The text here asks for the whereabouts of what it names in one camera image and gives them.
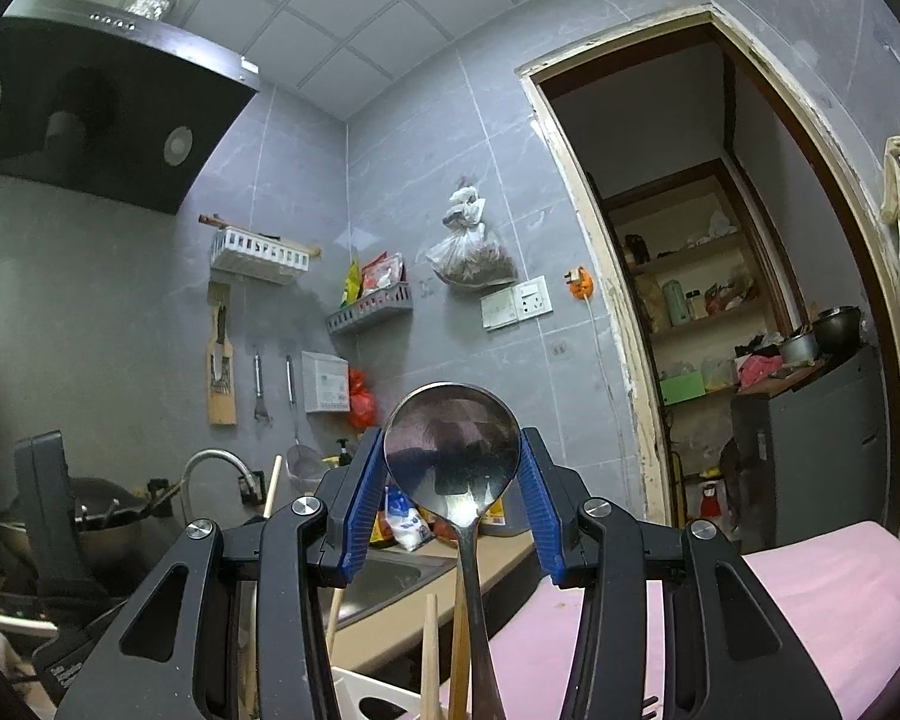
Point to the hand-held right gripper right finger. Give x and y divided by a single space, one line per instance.
544 525

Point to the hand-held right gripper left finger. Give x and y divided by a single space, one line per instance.
364 510

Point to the large metal spoon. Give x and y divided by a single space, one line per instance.
450 442

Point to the wooden chopstick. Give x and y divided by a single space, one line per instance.
429 660
274 487
459 652
336 615

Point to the white plastic utensil basket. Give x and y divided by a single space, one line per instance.
375 694

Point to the large dark oil jug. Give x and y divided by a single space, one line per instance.
504 517

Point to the white blue salt bag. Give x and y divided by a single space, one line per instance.
406 525

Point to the metal wok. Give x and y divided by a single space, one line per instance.
105 532

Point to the metal mesh strainer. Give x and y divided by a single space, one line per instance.
307 461

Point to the stainless steel sink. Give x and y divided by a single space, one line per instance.
390 585

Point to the red plastic bag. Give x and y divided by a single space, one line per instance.
362 401

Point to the chrome faucet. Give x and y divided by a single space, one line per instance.
217 461

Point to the red white bottle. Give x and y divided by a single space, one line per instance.
709 501

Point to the wooden knife rack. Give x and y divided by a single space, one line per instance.
221 382

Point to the green box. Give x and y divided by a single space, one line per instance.
681 388

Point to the colourful snack packets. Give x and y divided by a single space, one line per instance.
379 277

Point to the green thermos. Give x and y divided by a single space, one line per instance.
673 304

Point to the pink cloth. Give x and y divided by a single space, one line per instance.
759 371

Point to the pink tablecloth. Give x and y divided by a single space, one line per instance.
795 615

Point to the grey cabinet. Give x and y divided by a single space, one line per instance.
810 450

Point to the clear plastic bag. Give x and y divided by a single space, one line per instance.
472 255

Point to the small metal pot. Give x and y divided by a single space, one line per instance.
797 349

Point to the wooden shelf unit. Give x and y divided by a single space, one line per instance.
712 255

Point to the dark cooking pot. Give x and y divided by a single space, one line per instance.
838 326

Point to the black range hood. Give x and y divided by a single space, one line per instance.
105 105

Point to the black wall plug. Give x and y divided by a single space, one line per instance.
251 487

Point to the white wall box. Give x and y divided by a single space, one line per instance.
326 382

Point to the grey wall shelf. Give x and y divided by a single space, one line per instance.
367 311

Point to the white wall socket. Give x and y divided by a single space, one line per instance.
517 304

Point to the orange wall hook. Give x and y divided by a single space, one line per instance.
579 283

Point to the white wall basket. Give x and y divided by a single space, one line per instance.
259 255

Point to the wooden door frame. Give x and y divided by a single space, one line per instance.
585 240

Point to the aluminium duct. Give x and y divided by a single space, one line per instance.
152 1

